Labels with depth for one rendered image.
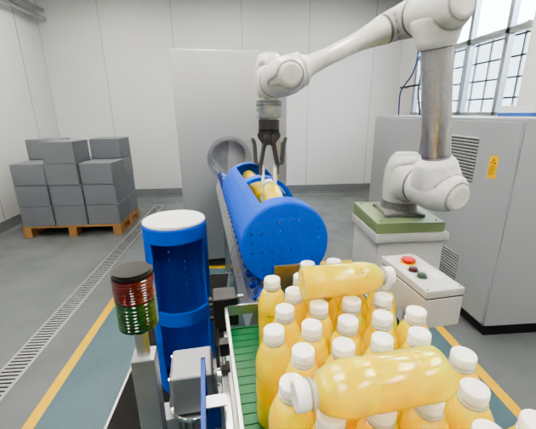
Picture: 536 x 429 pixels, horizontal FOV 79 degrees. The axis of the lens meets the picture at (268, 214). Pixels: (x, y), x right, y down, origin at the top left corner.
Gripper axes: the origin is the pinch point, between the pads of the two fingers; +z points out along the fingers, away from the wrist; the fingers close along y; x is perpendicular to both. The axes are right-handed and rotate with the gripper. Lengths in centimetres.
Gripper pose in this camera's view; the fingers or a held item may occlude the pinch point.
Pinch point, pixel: (269, 175)
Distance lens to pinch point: 123.1
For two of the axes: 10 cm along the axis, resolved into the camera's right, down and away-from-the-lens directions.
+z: 0.0, 9.6, 2.8
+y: -9.8, 0.6, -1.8
